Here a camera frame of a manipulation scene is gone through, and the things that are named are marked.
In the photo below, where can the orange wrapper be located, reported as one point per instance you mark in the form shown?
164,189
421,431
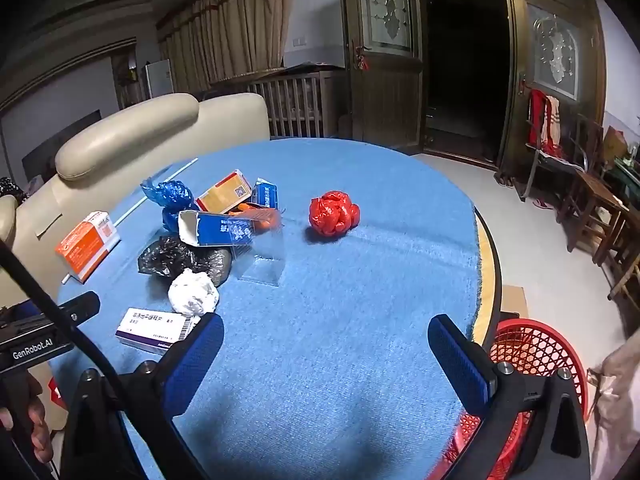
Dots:
260,215

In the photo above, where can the flat cardboard box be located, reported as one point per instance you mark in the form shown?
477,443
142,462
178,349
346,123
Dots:
515,300

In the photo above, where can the dark floral cloth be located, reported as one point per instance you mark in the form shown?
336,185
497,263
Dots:
10,190

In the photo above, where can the cream leather sofa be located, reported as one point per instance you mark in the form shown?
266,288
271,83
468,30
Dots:
125,130

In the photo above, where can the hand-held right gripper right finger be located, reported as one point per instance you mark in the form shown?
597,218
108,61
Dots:
457,365

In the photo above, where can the white crumpled paper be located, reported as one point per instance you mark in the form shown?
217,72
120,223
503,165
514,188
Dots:
192,294

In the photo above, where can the clear plastic container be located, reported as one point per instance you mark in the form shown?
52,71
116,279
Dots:
265,270

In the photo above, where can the person's left hand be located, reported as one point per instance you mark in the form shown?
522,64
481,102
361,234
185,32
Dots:
37,425

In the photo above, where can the pink slipper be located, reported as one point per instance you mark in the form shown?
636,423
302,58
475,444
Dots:
542,204

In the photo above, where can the white air conditioner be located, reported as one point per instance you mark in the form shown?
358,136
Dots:
159,77

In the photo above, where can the red plastic basket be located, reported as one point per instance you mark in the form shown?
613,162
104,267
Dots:
540,350

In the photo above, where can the metal chair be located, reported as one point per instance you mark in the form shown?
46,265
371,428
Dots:
550,160

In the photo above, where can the black plastic bag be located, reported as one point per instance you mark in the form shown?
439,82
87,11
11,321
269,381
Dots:
170,257

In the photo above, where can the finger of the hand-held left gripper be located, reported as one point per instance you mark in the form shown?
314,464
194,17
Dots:
80,307

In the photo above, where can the red door knot ornament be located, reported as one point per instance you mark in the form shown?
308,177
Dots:
362,61

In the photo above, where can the round wooden table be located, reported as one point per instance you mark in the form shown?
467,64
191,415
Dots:
485,260

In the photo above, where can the person's pink clothing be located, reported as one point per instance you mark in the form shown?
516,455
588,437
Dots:
617,410

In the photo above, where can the red plastic bag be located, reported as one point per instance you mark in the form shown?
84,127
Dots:
334,212

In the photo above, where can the orange white medicine box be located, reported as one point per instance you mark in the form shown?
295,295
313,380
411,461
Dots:
82,250

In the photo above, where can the wooden glass door leaf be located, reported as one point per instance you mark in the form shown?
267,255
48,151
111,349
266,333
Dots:
385,105
555,50

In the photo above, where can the small blue box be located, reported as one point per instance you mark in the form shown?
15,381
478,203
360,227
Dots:
265,195

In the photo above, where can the white thin stick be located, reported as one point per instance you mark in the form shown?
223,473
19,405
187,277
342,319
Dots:
150,196

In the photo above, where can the small cardboard box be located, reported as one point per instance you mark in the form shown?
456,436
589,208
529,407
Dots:
615,144

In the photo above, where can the dark shoes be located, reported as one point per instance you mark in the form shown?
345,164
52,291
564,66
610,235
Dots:
505,179

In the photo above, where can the dark wooden stool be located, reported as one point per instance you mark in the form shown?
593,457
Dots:
595,190

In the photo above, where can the purple white box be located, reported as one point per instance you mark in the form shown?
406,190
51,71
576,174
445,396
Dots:
150,327

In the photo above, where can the yellow orange medicine box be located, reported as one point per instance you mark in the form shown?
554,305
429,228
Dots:
222,194

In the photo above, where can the black wall television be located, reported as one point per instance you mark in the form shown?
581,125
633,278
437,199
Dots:
55,150

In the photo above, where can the blue plastic bag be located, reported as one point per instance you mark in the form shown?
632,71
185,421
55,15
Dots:
170,197

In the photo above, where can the wooden chair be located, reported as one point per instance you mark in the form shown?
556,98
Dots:
590,140

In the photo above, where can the beige striped curtain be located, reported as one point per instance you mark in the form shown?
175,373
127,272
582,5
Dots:
225,35

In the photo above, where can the beige striped cloth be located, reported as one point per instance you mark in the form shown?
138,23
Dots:
553,120

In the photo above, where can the long blue white box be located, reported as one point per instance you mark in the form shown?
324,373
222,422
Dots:
220,229

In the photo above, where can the red scarf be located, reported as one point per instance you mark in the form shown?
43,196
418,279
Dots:
539,120

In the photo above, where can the wooden crib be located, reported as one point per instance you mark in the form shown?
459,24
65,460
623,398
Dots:
295,105

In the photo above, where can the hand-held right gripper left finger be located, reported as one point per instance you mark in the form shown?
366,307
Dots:
192,365

